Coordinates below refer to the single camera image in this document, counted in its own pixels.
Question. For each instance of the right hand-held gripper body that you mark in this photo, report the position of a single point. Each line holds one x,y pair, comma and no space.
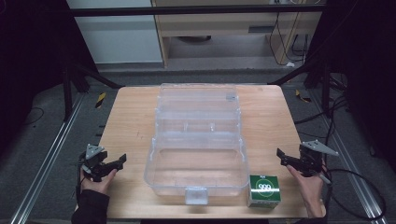
313,157

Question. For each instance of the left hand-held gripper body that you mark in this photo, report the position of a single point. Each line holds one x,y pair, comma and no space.
94,161

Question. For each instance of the green and white carton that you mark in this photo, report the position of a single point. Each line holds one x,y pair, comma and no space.
264,190

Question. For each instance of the clear plastic storage box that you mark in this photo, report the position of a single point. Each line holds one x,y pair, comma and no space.
196,146

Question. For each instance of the person's left hand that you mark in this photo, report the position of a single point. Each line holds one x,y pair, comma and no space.
98,184

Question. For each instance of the person's right hand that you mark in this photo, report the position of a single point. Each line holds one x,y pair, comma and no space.
308,189

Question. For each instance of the yellow and black tape strip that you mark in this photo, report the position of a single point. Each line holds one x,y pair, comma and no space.
100,100
302,96

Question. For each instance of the black metal stand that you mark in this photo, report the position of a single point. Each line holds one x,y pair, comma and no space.
67,93
325,90

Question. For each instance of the white cabinet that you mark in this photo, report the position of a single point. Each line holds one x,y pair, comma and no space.
121,40

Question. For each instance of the light wooden desk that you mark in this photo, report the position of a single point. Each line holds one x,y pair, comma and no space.
218,26

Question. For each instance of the black horizontal bar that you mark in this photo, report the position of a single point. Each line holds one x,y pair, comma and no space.
186,11

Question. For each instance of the aluminium floor rail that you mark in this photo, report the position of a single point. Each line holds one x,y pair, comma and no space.
348,161
46,161

